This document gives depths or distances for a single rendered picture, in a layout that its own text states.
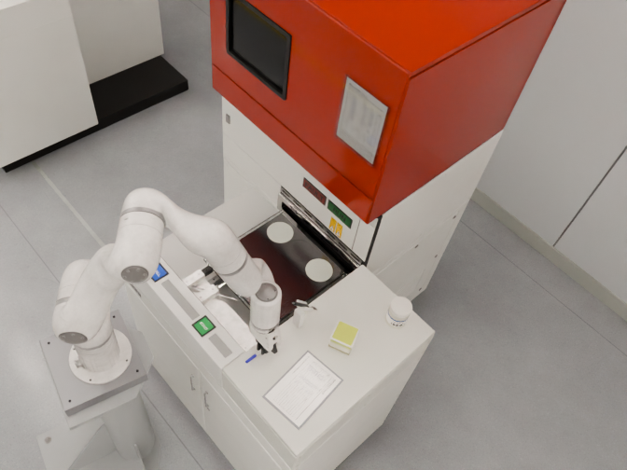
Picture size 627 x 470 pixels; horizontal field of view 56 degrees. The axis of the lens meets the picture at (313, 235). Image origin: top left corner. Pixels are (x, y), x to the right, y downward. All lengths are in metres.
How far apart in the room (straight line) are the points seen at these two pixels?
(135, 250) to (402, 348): 0.99
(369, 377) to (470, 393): 1.25
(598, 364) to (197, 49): 3.26
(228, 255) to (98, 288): 0.35
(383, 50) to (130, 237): 0.74
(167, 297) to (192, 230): 0.70
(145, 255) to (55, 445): 1.69
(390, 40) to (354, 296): 0.88
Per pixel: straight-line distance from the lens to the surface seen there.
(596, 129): 3.17
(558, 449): 3.17
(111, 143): 3.87
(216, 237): 1.35
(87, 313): 1.62
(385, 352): 1.96
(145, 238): 1.34
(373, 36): 1.57
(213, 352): 1.92
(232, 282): 1.48
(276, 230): 2.24
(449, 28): 1.67
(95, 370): 2.01
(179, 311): 1.99
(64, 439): 2.91
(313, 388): 1.87
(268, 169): 2.31
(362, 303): 2.03
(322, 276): 2.14
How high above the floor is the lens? 2.69
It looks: 53 degrees down
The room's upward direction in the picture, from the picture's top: 10 degrees clockwise
